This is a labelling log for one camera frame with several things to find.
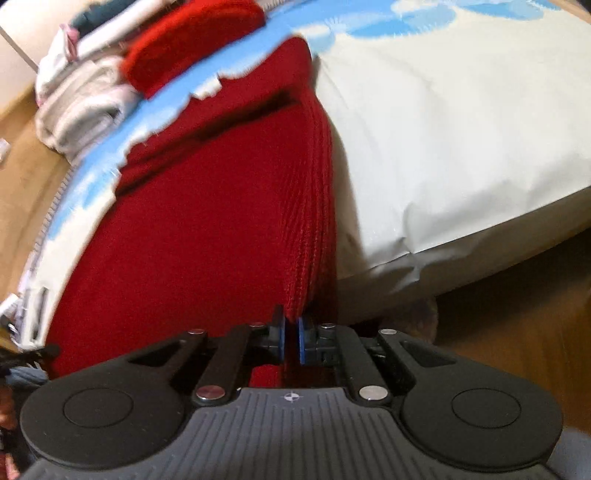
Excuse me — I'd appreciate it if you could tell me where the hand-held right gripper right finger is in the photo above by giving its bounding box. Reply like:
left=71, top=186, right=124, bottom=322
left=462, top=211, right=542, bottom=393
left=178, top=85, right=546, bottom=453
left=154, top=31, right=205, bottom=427
left=297, top=316, right=447, bottom=407

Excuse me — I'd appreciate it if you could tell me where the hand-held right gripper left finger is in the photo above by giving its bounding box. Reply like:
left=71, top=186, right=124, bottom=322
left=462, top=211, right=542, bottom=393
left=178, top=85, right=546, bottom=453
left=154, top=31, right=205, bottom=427
left=133, top=304, right=287, bottom=407

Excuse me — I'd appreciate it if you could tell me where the dark red knit sweater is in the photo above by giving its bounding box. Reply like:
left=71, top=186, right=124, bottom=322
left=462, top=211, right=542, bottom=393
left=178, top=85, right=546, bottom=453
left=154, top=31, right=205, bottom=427
left=45, top=36, right=339, bottom=389

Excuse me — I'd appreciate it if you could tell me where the stack of folded white clothes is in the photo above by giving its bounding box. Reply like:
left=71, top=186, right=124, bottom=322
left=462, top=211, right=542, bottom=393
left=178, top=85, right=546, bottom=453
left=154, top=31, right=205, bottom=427
left=34, top=0, right=185, bottom=158

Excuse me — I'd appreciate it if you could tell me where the blue white cloud print blanket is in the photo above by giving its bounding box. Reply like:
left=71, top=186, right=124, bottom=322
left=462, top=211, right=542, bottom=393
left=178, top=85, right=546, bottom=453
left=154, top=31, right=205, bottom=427
left=11, top=0, right=591, bottom=352

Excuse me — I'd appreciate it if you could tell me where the bright red folded knit garment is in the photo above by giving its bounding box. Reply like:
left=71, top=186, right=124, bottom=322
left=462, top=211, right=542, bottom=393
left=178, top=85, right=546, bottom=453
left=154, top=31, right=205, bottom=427
left=121, top=0, right=267, bottom=100

